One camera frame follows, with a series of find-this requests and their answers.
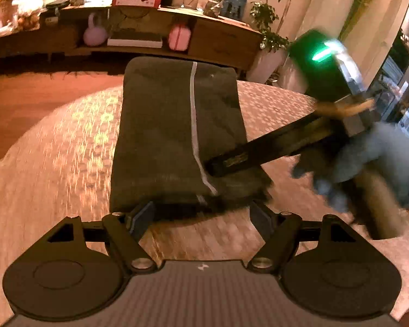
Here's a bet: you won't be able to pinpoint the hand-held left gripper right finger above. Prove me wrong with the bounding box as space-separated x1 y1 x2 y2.
247 201 359 275

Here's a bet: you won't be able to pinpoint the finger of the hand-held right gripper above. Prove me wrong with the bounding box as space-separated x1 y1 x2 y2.
209 128 328 178
206 111 323 171

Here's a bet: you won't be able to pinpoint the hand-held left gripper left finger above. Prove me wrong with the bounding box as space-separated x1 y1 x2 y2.
47 202 157 275

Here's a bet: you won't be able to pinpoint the dark pants with light stripes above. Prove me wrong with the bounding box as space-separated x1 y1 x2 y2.
109 56 274 213

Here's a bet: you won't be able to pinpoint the person's right hand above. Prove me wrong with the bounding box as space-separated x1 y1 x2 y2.
292 133 379 213

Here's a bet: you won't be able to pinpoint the white plant pot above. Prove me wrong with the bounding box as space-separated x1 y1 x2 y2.
247 46 287 84

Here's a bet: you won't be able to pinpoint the dark appliance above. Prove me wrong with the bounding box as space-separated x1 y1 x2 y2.
375 31 409 123

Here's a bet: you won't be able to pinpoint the cream curtain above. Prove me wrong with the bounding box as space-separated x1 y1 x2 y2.
279 0 362 86

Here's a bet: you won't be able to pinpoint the tall green potted plant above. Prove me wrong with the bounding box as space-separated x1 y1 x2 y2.
245 0 324 53

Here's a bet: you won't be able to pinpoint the wooden television cabinet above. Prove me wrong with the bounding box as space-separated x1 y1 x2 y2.
0 3 263 75

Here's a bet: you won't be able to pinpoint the lace tablecloth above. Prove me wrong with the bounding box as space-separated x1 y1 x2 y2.
0 81 409 327

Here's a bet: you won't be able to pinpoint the denim shorts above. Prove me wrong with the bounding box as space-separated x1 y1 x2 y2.
370 123 409 208

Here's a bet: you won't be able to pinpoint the person's leg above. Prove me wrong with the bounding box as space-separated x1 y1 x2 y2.
353 174 404 239

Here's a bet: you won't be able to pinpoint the pink box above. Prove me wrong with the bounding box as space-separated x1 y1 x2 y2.
168 22 191 52

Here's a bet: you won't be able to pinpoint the white flat book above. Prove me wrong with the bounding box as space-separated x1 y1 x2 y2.
107 31 163 49

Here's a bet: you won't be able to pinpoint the lavender kettlebell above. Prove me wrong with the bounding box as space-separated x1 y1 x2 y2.
83 13 109 47

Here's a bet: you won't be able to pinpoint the flower bouquet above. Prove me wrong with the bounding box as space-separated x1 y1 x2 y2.
0 0 43 41

